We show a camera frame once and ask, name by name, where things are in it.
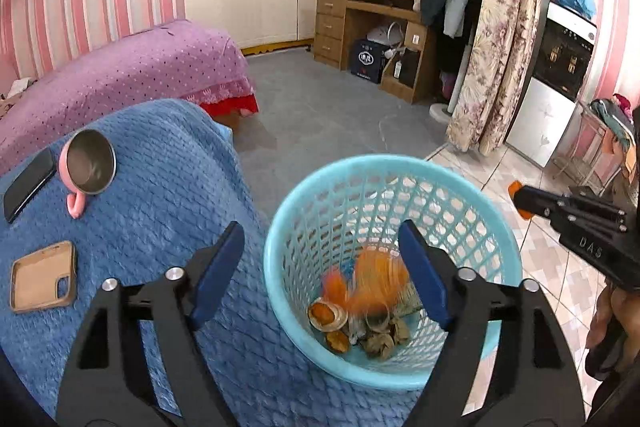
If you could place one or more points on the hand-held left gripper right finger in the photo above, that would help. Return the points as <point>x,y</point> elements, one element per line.
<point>422,272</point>

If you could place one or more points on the blue knit blanket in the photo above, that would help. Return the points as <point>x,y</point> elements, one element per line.
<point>165,207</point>

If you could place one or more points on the white water dispenser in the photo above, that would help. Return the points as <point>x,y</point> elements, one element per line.
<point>537,117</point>

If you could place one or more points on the wooden desk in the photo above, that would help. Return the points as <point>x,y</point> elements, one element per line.
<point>330,22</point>

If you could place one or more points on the light grey hanging garment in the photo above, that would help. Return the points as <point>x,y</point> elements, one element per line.
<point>456,12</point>

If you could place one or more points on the white standing fan base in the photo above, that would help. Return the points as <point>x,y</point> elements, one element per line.
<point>442,113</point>

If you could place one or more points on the pink steel-lined mug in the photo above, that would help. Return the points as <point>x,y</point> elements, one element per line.
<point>90,162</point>

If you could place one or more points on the light blue plastic basket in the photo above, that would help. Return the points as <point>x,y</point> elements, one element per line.
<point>370,163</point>

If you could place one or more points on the pile of clothes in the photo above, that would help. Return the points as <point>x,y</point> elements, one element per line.
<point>12,96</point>

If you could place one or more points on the small white fan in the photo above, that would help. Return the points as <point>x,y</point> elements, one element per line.
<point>385,36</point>

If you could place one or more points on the floral curtain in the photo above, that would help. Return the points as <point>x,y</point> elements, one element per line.
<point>490,57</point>

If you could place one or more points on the orange snack packet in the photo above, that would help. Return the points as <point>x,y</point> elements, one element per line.
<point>370,279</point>

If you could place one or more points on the black gift bag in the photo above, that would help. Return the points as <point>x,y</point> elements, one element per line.
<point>367,59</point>

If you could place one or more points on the person's right hand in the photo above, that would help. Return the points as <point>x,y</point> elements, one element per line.
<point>612,322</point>

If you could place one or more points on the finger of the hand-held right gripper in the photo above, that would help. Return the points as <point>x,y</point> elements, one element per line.
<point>545,198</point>
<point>540,213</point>

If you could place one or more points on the pale citrus peel half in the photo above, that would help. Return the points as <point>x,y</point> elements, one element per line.
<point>327,314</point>

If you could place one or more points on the tan phone case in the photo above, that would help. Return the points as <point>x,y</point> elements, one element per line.
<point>37,277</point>

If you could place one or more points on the black phone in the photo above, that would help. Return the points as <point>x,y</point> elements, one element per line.
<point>30,186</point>

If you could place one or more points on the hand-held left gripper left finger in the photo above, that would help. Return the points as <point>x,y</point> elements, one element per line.
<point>220,267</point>

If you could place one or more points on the purple dotted bed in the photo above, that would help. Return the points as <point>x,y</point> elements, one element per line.
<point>125,72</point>

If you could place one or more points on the colourful clothes heap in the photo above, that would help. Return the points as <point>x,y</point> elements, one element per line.
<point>612,117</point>

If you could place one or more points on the small white bottle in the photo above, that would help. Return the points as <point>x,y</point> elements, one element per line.
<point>398,70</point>

